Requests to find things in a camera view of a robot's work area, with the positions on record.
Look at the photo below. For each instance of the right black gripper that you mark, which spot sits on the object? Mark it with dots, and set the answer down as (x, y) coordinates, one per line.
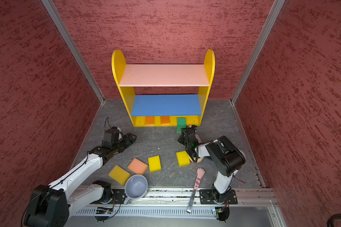
(182, 137)

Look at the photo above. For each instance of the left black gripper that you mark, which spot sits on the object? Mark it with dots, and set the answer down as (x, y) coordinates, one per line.
(127, 141)

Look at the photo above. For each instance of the green scrub sponge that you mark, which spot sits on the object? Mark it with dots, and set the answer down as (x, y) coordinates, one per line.
(181, 123)

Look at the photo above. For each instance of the orange sponge yellow base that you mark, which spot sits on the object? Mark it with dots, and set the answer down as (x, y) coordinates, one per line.
(165, 120)
(149, 120)

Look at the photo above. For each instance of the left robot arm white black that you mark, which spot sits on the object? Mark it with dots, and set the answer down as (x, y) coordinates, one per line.
(52, 205)

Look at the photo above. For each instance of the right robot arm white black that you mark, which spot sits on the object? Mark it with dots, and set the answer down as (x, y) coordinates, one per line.
(224, 154)

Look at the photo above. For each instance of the yellow shelf unit pink blue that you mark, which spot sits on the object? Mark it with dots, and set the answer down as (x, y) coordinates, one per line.
(191, 106)

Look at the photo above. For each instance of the yellow square sponge right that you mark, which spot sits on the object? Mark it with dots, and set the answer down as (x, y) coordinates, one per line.
(183, 158)

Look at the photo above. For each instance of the yellow square sponge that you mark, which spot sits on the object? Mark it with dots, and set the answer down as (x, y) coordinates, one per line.
(183, 158)
(154, 164)

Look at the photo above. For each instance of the smiley face yellow sponge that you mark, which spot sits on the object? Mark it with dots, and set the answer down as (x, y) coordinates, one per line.
(195, 160)

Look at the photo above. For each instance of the large yellow sponge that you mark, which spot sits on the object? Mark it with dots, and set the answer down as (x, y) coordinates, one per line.
(119, 175)

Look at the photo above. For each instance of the salmon orange sponge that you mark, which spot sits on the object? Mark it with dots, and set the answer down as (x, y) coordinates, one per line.
(138, 167)

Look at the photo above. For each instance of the yellow square sponge middle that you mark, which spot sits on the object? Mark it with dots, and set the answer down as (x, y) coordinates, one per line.
(154, 164)

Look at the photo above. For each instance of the grey blue mug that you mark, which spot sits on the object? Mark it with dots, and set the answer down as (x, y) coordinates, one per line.
(135, 188)

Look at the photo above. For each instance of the small red stick tool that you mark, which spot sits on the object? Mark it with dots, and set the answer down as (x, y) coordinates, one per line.
(240, 181)

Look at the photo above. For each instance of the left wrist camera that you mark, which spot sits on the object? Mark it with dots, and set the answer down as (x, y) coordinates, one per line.
(113, 135)

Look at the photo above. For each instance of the pink handled knife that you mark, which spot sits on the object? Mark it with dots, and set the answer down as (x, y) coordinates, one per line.
(200, 174)

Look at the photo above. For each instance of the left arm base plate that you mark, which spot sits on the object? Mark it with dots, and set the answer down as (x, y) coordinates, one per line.
(118, 196)

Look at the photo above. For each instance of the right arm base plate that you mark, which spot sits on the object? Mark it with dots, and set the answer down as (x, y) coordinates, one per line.
(210, 196)

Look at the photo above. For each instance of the black cable corner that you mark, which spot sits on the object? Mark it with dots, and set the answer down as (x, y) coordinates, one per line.
(332, 219)

